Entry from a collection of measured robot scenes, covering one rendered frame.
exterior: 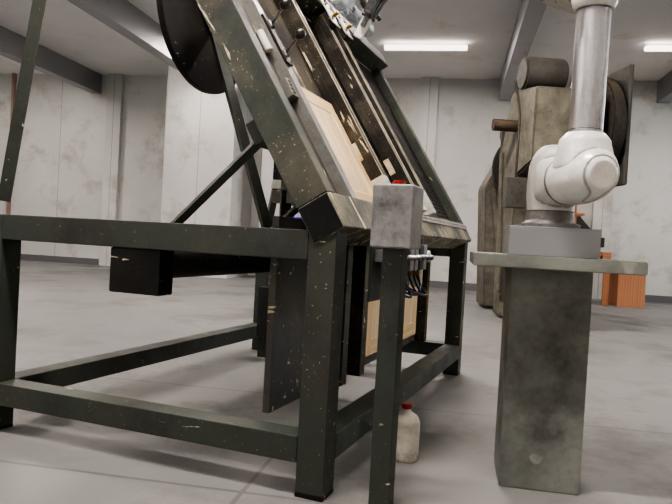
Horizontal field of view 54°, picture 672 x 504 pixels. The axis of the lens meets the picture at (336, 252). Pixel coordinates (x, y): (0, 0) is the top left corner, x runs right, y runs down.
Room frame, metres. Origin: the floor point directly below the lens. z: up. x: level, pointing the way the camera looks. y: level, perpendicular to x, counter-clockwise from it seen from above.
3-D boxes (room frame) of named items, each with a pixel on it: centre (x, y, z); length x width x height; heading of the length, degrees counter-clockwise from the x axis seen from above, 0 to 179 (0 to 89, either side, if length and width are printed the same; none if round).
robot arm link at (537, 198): (2.18, -0.71, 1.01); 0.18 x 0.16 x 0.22; 8
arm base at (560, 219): (2.21, -0.72, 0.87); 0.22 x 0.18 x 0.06; 165
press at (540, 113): (6.82, -2.22, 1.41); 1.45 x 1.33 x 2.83; 171
